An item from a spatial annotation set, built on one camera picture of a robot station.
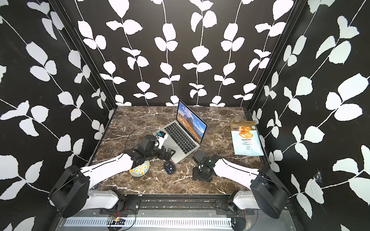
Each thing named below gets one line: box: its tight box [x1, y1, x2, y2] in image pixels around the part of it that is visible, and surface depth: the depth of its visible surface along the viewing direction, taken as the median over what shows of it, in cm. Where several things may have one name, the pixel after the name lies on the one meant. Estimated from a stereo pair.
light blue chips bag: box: [229, 121, 265, 156], surface depth 101 cm
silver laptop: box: [152, 99, 209, 165], surface depth 100 cm
